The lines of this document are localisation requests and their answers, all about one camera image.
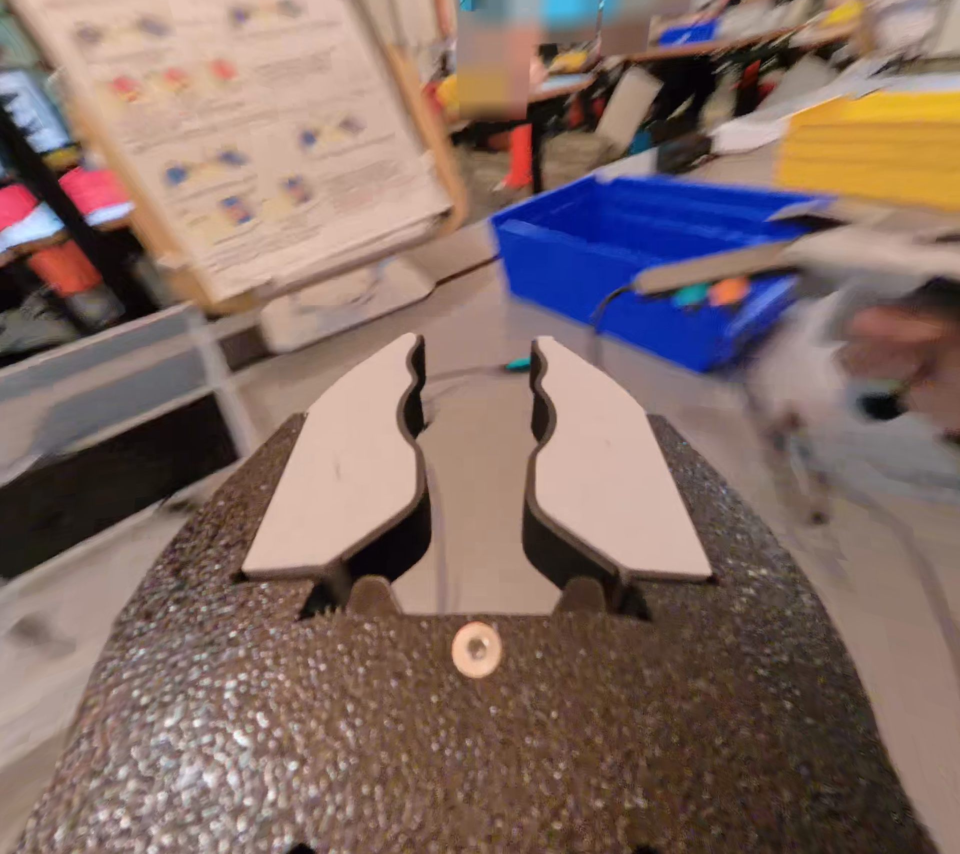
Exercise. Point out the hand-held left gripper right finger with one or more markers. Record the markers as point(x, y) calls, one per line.
point(607, 479)

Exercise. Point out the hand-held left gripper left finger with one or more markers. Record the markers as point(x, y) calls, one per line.
point(345, 471)

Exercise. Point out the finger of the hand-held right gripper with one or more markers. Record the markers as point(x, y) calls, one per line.
point(862, 250)

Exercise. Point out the grey metal USB hub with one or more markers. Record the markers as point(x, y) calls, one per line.
point(712, 267)

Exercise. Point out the grey desk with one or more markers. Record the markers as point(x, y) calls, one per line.
point(480, 494)

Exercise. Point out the person's right hand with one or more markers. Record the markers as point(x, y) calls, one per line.
point(900, 351)

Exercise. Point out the stack of yellow bins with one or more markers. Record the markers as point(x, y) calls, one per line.
point(870, 148)

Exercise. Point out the blue plastic bin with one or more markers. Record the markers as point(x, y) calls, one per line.
point(637, 231)

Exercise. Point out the small blue bin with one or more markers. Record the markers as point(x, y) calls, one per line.
point(688, 32)

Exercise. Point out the wooden sheet stand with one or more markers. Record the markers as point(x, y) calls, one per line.
point(442, 171)

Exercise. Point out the red table leg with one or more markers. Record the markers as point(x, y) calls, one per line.
point(521, 156)

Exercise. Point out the black vertical pole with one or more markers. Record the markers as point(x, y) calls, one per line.
point(52, 193)

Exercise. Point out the printed instruction sheet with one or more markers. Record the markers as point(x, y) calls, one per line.
point(225, 81)

